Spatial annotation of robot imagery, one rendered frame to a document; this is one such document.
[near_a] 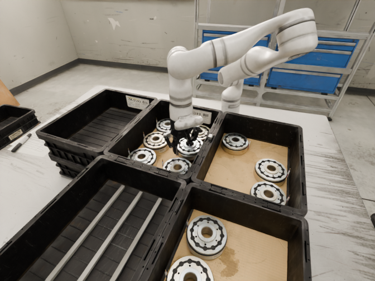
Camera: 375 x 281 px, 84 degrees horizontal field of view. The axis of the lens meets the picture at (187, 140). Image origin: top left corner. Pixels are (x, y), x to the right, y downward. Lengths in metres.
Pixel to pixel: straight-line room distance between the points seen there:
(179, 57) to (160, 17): 3.11
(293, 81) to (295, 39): 2.10
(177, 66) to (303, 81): 2.27
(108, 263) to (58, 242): 0.15
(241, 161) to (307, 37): 0.43
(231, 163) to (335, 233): 0.41
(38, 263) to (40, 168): 0.54
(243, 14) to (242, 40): 2.78
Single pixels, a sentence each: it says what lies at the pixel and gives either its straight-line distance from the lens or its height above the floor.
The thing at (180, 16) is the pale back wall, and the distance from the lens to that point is 3.54.
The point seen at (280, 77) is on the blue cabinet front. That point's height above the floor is 0.44.
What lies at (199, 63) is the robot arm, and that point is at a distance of 0.57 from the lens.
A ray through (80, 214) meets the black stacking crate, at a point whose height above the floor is 0.83.
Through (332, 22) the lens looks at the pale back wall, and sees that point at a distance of 3.50.
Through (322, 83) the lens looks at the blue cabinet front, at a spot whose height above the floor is 0.43.
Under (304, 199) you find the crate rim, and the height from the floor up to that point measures 0.93.
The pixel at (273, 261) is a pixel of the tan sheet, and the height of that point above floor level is 0.83.
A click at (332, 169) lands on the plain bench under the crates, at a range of 1.12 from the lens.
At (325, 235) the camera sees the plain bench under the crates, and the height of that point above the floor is 0.70.
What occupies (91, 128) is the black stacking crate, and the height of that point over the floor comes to 0.83.
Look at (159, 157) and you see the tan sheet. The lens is 0.80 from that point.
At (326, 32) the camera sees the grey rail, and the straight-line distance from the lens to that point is 2.59.
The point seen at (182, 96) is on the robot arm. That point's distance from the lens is 0.60.
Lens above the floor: 1.38
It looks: 39 degrees down
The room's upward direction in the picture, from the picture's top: straight up
